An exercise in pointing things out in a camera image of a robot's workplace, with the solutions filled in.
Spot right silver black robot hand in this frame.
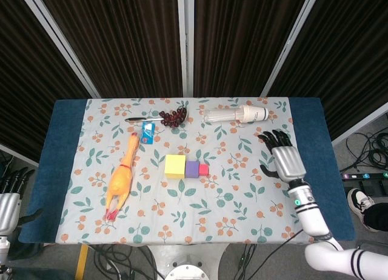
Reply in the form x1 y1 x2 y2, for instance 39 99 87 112
258 129 307 183

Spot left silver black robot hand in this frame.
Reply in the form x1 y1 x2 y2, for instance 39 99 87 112
0 167 44 235

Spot medium purple cube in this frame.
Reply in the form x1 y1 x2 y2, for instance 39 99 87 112
185 160 201 179

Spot large yellow cube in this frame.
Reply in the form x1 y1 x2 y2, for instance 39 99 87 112
164 154 187 179

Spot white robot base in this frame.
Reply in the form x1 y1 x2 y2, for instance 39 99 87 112
148 244 231 280

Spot white paper cup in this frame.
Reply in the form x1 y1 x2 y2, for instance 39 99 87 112
238 104 269 124

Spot blue felt table cover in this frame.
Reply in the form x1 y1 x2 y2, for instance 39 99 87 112
18 98 356 244

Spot black power strip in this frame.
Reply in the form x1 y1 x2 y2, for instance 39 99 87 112
341 170 388 180

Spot white black sneaker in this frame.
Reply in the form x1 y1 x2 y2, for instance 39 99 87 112
347 188 375 223

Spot yellow strip under table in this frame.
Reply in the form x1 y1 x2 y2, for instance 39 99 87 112
75 244 89 278

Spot black trouser leg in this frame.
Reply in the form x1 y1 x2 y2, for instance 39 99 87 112
363 202 388 233

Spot yellow rubber chicken toy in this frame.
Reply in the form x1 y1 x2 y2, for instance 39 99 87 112
104 133 141 222

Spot floral patterned tablecloth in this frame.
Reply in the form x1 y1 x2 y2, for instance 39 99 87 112
55 97 315 244

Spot dark red grape bunch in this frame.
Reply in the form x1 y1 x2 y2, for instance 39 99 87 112
159 107 188 128

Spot blue snack packet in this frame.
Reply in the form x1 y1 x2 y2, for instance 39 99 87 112
141 122 156 145

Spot grey partition bottom rail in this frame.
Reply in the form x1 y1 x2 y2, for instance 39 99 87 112
0 143 39 167
332 102 388 146

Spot black floor cable bundle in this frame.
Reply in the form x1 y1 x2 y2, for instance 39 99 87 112
345 131 388 172

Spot grey partition post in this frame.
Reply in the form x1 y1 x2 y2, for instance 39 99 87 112
177 0 195 98
260 0 322 96
16 0 101 98

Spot black cables under table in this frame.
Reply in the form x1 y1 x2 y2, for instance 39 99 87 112
90 244 164 280

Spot metal spoon black handle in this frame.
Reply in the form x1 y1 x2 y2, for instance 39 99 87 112
124 107 190 127

